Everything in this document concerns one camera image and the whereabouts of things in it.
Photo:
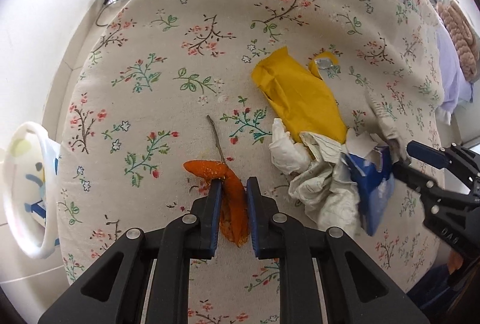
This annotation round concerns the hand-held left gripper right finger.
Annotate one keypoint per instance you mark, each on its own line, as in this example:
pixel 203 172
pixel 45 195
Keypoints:
pixel 253 219

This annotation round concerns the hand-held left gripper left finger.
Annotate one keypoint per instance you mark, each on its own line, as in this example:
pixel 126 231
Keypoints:
pixel 213 219

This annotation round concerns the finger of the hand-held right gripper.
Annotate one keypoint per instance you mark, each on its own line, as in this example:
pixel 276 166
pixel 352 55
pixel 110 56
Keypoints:
pixel 416 179
pixel 427 154

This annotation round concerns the blue tissue packet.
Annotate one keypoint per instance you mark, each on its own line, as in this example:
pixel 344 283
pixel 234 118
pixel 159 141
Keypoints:
pixel 375 196

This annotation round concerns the orange peel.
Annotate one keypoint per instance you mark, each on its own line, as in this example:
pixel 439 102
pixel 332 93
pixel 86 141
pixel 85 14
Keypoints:
pixel 210 168

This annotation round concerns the white tissue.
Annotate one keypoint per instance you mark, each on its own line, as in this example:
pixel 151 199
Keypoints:
pixel 285 155

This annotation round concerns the lined paper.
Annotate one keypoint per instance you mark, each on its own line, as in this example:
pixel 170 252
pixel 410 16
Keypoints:
pixel 326 196

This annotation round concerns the thin brown twig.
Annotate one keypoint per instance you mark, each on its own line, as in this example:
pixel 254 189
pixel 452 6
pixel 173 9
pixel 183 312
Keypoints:
pixel 216 140

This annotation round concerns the yellow plastic wrapper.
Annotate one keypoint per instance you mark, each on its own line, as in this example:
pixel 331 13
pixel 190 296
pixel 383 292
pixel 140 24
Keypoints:
pixel 300 98

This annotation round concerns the white plastic waste bin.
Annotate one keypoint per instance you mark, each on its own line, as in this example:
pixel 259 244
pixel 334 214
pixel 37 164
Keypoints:
pixel 15 219

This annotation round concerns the person's dark blue pants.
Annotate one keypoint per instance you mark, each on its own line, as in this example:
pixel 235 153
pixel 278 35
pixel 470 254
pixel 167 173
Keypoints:
pixel 442 286

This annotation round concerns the pink knitted blanket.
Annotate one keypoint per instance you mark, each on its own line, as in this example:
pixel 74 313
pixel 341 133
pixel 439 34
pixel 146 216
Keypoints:
pixel 461 38

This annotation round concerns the floral beige blanket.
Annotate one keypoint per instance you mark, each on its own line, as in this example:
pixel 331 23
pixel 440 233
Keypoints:
pixel 168 102

